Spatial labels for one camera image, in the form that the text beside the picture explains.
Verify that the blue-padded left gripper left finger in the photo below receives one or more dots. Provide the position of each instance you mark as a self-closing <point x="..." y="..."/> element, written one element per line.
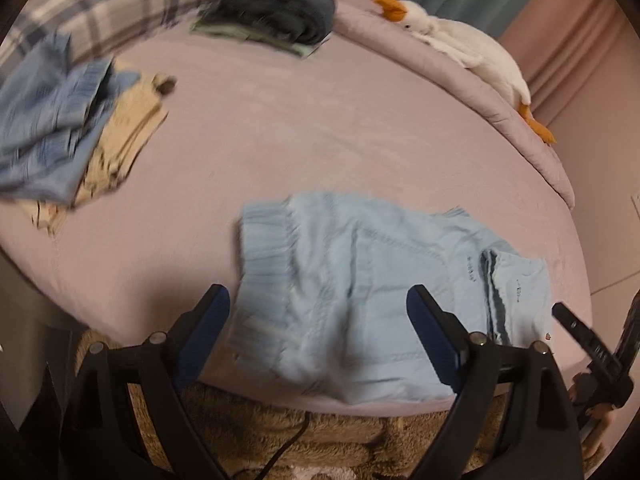
<point x="100" y="436"/>

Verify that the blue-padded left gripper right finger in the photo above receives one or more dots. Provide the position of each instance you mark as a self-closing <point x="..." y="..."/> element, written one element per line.
<point x="538" y="435"/>

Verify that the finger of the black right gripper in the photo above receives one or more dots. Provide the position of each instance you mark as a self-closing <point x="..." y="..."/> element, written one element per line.
<point x="607" y="380"/>

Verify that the light blue denim pants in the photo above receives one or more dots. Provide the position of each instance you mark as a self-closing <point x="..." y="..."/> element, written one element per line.
<point x="322" y="300"/>

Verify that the brown fuzzy rug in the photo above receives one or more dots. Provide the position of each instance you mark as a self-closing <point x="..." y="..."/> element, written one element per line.
<point x="243" y="435"/>

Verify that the pink curtain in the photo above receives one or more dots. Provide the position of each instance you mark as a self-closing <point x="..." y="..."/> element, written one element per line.
<point x="558" y="44"/>

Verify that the beige folded garment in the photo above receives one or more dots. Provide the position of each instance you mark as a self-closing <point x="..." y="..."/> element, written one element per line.
<point x="138" y="112"/>

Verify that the blue folded jeans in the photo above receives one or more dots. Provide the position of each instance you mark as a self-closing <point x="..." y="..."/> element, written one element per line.
<point x="52" y="116"/>

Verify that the pink bed sheet mattress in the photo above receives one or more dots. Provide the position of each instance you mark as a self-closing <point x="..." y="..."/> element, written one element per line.
<point x="250" y="123"/>

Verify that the white goose plush toy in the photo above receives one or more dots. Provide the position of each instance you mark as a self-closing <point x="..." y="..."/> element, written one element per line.
<point x="473" y="50"/>

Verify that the light green folded garment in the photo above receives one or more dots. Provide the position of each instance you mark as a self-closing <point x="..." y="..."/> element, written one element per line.
<point x="246" y="34"/>

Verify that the pink quilted comforter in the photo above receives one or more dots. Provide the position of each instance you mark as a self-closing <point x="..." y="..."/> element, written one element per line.
<point x="356" y="20"/>

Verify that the plaid pillow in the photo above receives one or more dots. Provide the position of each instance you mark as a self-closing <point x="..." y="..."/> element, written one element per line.
<point x="96" y="27"/>

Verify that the dark grey folded pants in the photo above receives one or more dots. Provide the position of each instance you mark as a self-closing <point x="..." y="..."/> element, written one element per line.
<point x="305" y="22"/>

